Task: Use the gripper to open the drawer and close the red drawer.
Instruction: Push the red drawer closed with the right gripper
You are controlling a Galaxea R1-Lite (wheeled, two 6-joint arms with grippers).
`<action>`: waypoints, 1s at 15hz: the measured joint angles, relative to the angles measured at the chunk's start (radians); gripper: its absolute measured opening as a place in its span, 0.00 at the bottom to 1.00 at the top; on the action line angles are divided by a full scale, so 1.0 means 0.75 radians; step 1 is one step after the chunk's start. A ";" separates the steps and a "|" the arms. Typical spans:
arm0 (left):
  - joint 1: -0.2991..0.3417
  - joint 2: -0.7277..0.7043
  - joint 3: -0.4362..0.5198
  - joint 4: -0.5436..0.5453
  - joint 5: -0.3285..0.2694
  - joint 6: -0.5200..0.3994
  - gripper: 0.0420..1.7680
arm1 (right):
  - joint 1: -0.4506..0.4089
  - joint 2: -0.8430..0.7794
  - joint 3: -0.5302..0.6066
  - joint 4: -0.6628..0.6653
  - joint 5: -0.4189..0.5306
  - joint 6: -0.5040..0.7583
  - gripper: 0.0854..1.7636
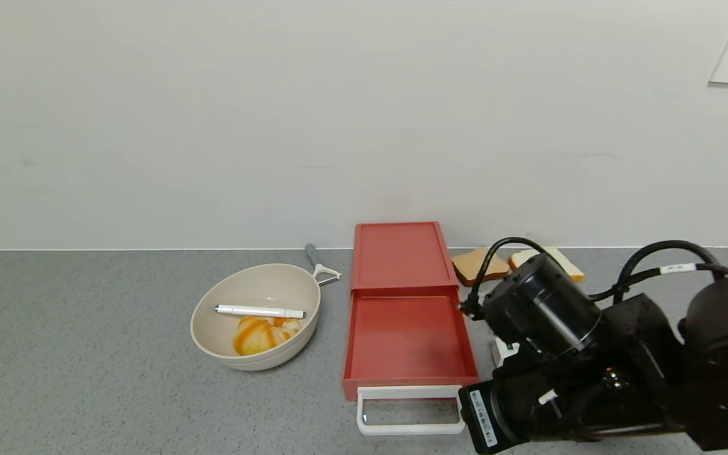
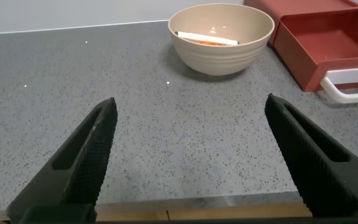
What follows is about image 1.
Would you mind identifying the red drawer with white handle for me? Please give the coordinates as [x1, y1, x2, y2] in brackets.
[342, 286, 480, 437]

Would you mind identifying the brown toast slice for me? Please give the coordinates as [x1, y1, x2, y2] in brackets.
[451, 248, 511, 286]

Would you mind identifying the beige ribbed bowl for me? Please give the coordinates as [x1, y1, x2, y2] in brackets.
[189, 263, 322, 372]

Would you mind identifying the white marker pen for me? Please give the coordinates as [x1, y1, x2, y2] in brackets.
[214, 305, 306, 320]

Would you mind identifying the orange striped croissant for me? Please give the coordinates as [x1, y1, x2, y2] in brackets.
[232, 315, 302, 356]

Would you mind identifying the small white printed box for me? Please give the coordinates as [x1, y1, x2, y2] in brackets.
[492, 336, 520, 368]

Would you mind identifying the white bread slice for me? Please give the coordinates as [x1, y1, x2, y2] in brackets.
[508, 246, 586, 283]

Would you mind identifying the grey handled peeler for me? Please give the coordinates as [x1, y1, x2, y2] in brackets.
[305, 244, 343, 286]

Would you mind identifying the thin black camera cable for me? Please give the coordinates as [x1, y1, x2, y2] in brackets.
[462, 237, 551, 320]

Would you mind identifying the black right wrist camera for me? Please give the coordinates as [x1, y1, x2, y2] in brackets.
[458, 381, 511, 455]

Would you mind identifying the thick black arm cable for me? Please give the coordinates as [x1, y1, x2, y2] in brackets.
[614, 240, 722, 304]

